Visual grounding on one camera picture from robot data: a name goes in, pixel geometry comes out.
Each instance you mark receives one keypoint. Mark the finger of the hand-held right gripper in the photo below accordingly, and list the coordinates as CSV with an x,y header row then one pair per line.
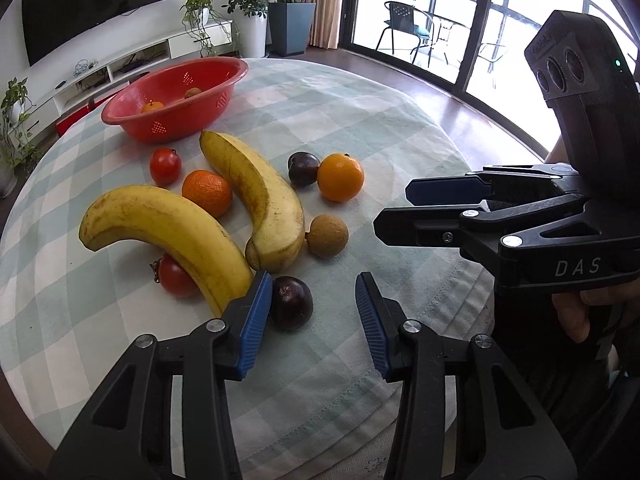
x,y
420,227
445,190

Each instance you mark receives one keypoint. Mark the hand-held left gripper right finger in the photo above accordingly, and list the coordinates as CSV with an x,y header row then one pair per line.
x,y
372,330

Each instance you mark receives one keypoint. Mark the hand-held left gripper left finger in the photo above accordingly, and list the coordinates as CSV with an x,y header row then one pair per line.
x,y
255,325

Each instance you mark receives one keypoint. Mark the dark purple plum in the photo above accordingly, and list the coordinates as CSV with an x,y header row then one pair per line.
x,y
302,168
292,305

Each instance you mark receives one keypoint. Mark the small brown fruit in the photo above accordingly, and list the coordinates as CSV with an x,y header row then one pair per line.
x,y
251,256

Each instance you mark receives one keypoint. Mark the round brown fruit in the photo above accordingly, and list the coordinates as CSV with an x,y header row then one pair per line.
x,y
327,235

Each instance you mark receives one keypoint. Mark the red tomato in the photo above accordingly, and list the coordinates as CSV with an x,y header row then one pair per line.
x,y
165,166
174,279

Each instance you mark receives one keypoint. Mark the large smooth orange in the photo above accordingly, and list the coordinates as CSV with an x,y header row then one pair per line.
x,y
340,177

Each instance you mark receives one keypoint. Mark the thick yellow banana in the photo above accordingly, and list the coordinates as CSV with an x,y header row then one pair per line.
x,y
260,195

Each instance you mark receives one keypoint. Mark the curved yellow banana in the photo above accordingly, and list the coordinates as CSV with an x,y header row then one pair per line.
x,y
165,220

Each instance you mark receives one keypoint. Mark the deep orange mandarin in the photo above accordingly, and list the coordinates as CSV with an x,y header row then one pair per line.
x,y
207,192

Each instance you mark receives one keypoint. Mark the red plastic basket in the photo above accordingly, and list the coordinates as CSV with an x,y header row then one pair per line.
x,y
170,125

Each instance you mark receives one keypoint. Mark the person's right hand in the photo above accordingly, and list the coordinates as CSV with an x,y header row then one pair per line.
x,y
572,312

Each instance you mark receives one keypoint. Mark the checked green white tablecloth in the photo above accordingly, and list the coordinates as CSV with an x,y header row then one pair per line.
x,y
375,125

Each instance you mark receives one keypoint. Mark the black balcony chair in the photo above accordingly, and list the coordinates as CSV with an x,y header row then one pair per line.
x,y
487,55
402,17

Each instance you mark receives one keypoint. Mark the white patterned undercloth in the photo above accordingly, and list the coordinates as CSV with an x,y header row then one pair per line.
x,y
365,462

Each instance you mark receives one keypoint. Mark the grey-blue square planter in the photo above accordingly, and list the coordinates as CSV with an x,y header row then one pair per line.
x,y
292,30

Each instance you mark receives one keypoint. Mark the beige curtain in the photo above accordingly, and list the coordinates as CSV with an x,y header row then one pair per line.
x,y
325,0

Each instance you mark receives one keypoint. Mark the brown fruit in bowl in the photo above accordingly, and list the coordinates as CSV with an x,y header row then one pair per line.
x,y
192,93

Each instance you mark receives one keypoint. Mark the small orange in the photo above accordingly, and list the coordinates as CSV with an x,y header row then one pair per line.
x,y
152,106

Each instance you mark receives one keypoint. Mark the tall white planter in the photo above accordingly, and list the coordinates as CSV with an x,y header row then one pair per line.
x,y
256,35

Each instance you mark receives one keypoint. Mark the red storage boxes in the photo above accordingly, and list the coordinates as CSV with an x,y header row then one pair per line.
x,y
75,117

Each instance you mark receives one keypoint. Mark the bushy green plant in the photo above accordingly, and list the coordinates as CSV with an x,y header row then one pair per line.
x,y
245,0

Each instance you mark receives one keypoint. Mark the white ribbed planter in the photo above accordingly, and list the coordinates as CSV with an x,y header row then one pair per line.
x,y
6,180

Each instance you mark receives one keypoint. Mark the black set-top box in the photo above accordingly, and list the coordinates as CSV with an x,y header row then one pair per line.
x,y
132,63

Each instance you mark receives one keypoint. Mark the white television cabinet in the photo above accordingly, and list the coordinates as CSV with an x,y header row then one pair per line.
x,y
190,42

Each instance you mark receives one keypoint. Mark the trailing pothos in white pot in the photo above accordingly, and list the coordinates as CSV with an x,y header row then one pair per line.
x,y
15,105
200,10

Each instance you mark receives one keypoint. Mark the black wall television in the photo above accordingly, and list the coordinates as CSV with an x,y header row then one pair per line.
x,y
90,5

